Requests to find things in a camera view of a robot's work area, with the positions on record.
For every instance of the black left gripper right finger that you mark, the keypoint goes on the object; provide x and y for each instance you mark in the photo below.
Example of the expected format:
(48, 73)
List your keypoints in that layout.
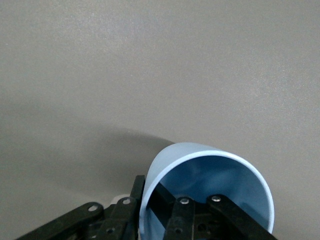
(200, 220)

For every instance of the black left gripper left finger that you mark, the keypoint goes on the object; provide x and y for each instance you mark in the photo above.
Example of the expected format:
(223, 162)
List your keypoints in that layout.
(115, 220)

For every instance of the light blue cup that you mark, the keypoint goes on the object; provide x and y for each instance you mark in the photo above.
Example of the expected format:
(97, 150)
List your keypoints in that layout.
(212, 175)

